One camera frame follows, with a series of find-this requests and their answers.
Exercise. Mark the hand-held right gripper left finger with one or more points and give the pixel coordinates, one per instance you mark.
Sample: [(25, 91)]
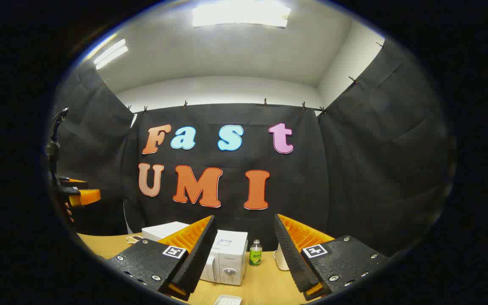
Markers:
[(199, 254)]

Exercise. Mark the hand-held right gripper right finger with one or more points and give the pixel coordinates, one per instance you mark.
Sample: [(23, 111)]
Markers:
[(288, 250)]

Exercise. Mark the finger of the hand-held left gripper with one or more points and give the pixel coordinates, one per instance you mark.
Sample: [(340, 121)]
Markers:
[(74, 181), (85, 197)]

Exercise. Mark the white microwave oven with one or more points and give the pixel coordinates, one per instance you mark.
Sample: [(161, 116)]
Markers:
[(231, 254)]

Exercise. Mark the white toaster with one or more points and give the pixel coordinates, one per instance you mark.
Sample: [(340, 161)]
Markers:
[(281, 259)]

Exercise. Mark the green label drink bottle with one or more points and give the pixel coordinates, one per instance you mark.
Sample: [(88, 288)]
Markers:
[(255, 255)]

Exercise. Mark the white ridged dish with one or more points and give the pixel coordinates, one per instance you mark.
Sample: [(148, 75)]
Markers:
[(228, 300)]

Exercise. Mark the black backdrop cloth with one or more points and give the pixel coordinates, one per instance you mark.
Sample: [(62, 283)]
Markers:
[(354, 169)]

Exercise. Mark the ceiling light strip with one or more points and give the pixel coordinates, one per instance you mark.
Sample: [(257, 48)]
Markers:
[(110, 53)]

